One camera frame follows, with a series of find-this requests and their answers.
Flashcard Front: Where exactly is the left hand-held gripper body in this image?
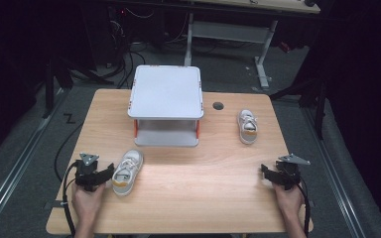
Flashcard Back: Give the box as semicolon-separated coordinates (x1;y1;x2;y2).
73;152;106;193

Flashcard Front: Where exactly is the white two-tier shoe rack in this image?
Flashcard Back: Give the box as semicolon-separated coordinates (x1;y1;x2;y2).
127;64;205;148

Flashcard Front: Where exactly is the person's left hand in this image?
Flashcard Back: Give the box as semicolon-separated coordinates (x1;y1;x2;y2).
70;180;107;220

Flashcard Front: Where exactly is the bundle of black cables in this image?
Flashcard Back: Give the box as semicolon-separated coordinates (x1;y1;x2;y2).
107;6;147;89

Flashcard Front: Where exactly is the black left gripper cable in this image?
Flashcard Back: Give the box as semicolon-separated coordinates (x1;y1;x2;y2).
61;160;80;238

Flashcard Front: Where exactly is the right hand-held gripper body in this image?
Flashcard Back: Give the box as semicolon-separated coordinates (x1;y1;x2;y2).
275;153;312;191

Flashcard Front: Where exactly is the metal floor rail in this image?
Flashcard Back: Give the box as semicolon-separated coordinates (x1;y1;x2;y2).
0;93;67;234
301;106;369;238

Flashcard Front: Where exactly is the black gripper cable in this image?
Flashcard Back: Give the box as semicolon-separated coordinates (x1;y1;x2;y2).
296;182;314;238
61;160;80;238

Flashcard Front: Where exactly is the black metal stand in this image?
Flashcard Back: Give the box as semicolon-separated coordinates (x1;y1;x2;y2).
42;54;114;119
269;74;329;141

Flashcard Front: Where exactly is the wooden desk with white frame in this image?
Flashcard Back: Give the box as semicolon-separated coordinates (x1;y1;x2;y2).
183;0;321;91

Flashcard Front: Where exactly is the white sneaker with orange accent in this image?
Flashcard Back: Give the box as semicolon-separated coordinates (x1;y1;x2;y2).
236;109;259;146
111;149;145;197

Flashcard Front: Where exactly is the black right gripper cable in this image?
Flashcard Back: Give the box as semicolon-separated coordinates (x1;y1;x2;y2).
296;182;314;238

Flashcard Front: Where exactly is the black floor cable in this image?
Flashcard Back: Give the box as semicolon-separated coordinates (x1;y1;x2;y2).
53;121;84;183

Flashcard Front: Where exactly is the person's right hand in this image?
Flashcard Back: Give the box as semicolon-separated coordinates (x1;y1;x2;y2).
272;182;306;218

